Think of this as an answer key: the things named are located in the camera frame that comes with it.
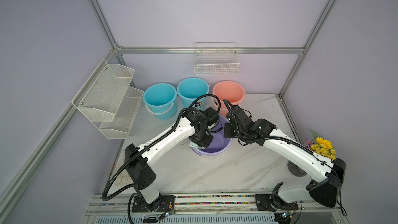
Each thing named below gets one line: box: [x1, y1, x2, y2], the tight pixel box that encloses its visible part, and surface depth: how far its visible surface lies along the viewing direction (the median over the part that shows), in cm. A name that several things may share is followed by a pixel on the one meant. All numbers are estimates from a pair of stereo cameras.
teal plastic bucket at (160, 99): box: [142, 82, 178, 120], surface depth 98 cm
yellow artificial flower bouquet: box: [305, 128, 337, 161], surface depth 68 cm
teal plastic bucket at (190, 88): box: [176, 77, 210, 110], surface depth 105 cm
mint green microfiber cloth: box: [188, 141, 205, 150], surface depth 69 cm
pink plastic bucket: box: [211, 80, 246, 116], surface depth 104 cm
